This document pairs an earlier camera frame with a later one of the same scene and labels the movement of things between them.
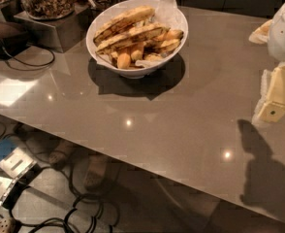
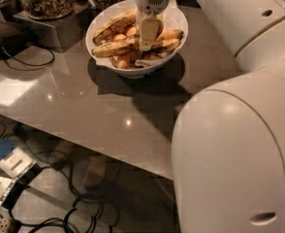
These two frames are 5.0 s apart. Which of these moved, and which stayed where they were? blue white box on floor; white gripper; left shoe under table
Moved: white gripper
Stayed: blue white box on floor; left shoe under table
